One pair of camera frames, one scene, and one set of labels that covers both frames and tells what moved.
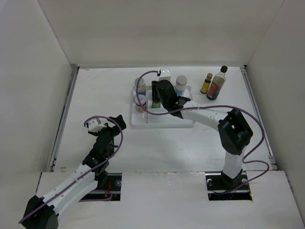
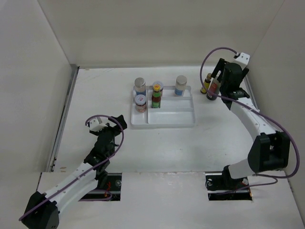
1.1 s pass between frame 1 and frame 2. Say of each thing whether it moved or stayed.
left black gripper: stayed
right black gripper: moved
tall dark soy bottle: stayed
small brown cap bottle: stayed
